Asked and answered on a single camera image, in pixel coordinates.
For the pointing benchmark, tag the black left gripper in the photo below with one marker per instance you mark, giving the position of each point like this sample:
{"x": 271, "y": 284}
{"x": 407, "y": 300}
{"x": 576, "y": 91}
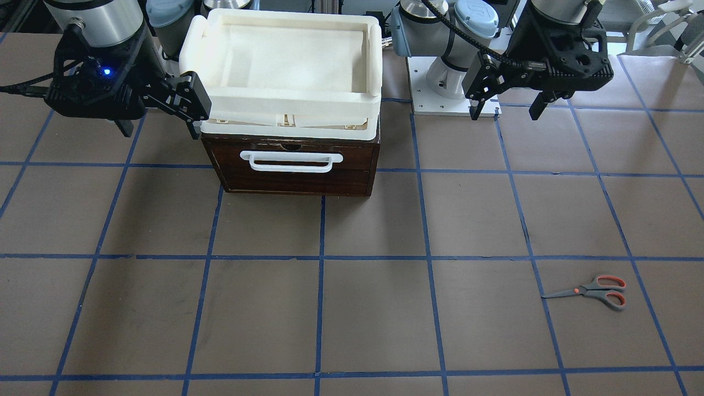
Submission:
{"x": 505, "y": 72}

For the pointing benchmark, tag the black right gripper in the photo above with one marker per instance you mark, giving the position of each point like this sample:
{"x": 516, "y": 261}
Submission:
{"x": 144, "y": 70}

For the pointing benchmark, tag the grey orange scissors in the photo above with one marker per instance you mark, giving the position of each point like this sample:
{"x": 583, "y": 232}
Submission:
{"x": 607, "y": 288}

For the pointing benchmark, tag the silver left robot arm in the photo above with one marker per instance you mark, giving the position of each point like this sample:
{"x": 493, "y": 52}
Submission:
{"x": 456, "y": 32}

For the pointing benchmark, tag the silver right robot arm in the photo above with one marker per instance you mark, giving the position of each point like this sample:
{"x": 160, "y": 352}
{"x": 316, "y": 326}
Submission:
{"x": 104, "y": 24}

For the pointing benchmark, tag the dark wooden drawer cabinet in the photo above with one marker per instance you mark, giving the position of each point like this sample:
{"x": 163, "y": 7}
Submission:
{"x": 291, "y": 181}

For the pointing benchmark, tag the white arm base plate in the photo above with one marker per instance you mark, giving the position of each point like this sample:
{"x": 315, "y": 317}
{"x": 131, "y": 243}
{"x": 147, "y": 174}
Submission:
{"x": 436, "y": 89}

